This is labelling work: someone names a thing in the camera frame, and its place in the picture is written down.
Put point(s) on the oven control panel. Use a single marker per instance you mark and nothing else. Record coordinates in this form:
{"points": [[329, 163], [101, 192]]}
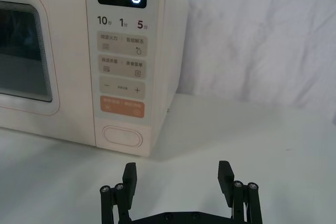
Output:
{"points": [[123, 77]]}

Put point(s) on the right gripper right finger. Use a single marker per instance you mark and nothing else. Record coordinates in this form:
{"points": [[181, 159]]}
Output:
{"points": [[244, 203]]}

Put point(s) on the white table cloth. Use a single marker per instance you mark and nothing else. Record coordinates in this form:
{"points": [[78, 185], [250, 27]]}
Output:
{"points": [[249, 142]]}

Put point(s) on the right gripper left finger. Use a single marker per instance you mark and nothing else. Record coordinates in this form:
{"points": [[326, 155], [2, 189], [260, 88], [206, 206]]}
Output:
{"points": [[115, 205]]}

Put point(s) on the cream microwave oven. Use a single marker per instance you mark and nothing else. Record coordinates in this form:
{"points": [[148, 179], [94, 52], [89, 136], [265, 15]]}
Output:
{"points": [[71, 51]]}

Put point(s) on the white crumpled backdrop cloth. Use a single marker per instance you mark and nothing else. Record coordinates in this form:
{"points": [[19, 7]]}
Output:
{"points": [[262, 37]]}

